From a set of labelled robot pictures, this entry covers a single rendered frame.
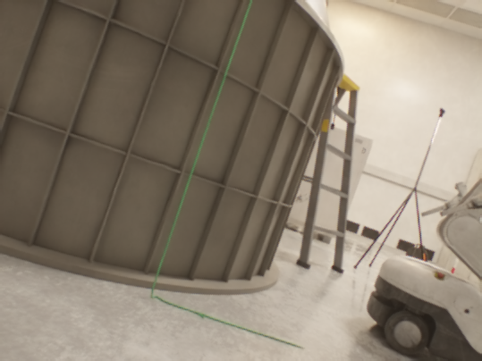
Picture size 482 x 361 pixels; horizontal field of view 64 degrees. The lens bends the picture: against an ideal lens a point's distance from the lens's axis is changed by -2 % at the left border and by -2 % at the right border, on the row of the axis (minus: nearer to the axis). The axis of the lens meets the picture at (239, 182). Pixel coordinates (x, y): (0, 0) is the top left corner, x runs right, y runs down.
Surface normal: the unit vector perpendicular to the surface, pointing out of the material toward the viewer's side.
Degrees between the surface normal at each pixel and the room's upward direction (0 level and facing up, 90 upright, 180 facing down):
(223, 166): 90
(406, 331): 90
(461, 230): 90
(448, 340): 90
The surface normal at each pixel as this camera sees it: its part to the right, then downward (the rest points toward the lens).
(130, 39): 0.25, 0.11
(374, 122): -0.14, -0.04
